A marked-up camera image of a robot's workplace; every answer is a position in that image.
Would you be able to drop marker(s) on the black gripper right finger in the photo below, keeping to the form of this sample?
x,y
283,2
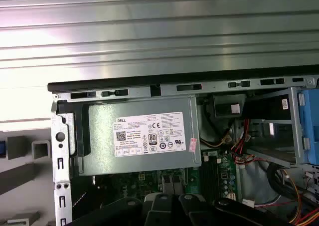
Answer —
x,y
194,211

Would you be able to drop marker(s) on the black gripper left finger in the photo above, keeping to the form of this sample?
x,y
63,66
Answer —
x,y
159,211

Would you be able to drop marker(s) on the metal socket cover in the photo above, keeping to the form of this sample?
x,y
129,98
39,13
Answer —
x,y
167,184

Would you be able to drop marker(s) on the green motherboard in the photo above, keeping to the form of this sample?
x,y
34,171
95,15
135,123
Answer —
x,y
193,179

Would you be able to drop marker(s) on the black RAM slot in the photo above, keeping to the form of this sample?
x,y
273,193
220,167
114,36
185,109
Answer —
x,y
216,176
211,176
203,176
207,176

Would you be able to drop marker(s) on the grey power supply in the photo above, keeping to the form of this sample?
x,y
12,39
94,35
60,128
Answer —
x,y
99,141

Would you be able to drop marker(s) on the metal optical drive cage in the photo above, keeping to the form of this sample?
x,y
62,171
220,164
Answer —
x,y
295,126

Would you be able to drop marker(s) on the black PC case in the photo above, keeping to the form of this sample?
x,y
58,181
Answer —
x,y
174,79

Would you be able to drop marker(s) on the grey parts rack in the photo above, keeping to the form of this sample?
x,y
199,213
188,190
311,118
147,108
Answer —
x,y
22,176

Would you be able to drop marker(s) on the blue drive bay latch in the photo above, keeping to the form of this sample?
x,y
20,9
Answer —
x,y
312,126

